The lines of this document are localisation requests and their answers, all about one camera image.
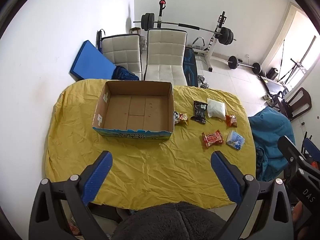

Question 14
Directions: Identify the light blue tissue packet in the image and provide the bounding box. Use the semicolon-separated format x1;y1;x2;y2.
226;131;245;150

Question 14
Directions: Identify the small red snack packet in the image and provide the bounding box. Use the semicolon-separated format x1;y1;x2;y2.
226;114;238;127

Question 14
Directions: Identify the red floral wet-wipe packet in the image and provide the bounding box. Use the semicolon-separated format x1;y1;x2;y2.
202;130;224;148

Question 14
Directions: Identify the white soft pouch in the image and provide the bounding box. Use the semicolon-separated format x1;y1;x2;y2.
207;99;226;120

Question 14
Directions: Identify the black snack packet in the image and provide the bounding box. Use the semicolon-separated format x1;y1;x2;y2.
190;101;208;124

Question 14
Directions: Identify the yellow panda snack packet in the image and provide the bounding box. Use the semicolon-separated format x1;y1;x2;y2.
174;111;188;126

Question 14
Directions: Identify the teal bean bag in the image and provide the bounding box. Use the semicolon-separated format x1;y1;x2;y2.
248;106;295;181

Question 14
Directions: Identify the dark wooden chair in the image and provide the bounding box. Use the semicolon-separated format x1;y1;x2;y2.
284;87;312;121

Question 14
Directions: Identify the black fuzzy cushion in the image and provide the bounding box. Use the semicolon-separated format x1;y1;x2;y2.
111;202;226;239

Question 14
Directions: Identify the yellow tablecloth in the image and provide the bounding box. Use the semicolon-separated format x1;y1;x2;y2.
45;79;256;210

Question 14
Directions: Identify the floor barbell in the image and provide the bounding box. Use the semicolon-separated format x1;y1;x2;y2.
227;56;261;75

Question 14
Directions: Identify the chrome dumbbell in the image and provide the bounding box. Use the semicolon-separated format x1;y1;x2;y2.
197;75;209;89

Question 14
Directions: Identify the open cardboard box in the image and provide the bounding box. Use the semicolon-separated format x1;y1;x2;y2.
92;80;174;140

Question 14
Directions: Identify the black blue bench pad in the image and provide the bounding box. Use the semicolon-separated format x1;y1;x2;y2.
183;47;198;87

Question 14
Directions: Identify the blue foam mat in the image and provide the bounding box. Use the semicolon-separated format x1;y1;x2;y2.
70;40;116;80

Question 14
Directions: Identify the dark blue fuzzy cloth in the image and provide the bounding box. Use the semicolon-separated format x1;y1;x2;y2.
111;66;139;81

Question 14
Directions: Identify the white weight bench rack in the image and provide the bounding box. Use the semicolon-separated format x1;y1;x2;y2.
190;11;230;72

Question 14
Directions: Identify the right white padded chair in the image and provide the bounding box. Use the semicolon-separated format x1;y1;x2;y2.
143;28;187;86

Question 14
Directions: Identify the white padded chair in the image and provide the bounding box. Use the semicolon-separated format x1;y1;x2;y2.
101;34;142;80
143;28;187;86

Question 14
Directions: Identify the left white padded chair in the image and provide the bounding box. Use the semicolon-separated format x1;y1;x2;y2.
101;34;142;80

